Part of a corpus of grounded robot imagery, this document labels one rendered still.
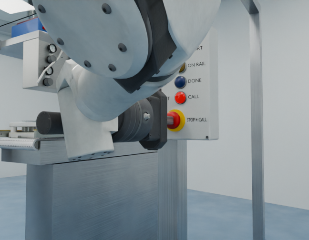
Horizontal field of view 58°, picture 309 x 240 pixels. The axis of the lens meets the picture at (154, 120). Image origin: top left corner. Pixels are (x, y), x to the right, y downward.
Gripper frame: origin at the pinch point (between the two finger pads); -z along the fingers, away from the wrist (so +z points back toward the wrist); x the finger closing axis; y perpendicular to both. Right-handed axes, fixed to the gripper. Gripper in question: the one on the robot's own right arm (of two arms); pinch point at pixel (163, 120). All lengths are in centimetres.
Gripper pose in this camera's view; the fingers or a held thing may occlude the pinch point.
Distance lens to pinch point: 60.0
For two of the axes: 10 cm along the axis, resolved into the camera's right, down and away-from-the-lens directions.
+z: -5.2, -0.4, -8.5
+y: 8.5, -0.2, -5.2
